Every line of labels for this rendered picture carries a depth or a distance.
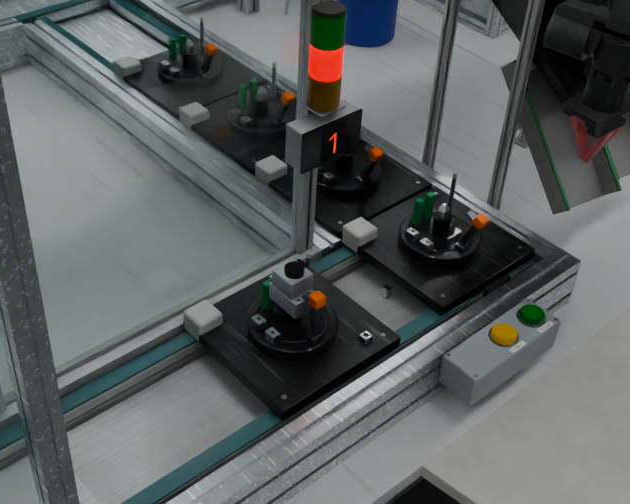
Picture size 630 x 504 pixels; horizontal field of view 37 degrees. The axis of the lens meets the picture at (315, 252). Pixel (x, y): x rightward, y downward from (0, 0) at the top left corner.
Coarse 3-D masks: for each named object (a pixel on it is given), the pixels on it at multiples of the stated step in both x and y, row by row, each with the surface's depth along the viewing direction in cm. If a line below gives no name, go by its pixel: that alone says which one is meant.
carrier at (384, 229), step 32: (352, 224) 163; (384, 224) 167; (416, 224) 164; (448, 224) 160; (384, 256) 160; (416, 256) 159; (448, 256) 158; (480, 256) 162; (512, 256) 162; (416, 288) 155; (448, 288) 155; (480, 288) 157
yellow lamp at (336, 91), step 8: (312, 80) 138; (336, 80) 138; (312, 88) 138; (320, 88) 138; (328, 88) 138; (336, 88) 138; (312, 96) 139; (320, 96) 138; (328, 96) 138; (336, 96) 139; (312, 104) 140; (320, 104) 139; (328, 104) 139; (336, 104) 140
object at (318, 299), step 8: (304, 296) 138; (312, 296) 136; (320, 296) 136; (312, 304) 136; (320, 304) 136; (312, 312) 138; (320, 312) 138; (312, 320) 139; (320, 320) 139; (312, 328) 140; (320, 328) 140
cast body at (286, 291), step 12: (288, 264) 138; (300, 264) 138; (276, 276) 138; (288, 276) 137; (300, 276) 137; (312, 276) 139; (276, 288) 140; (288, 288) 137; (300, 288) 138; (276, 300) 141; (288, 300) 139; (300, 300) 138; (288, 312) 140; (300, 312) 139
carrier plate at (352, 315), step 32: (256, 288) 153; (320, 288) 153; (224, 320) 146; (352, 320) 148; (224, 352) 141; (256, 352) 142; (352, 352) 143; (384, 352) 145; (256, 384) 137; (288, 384) 137; (320, 384) 137; (288, 416) 135
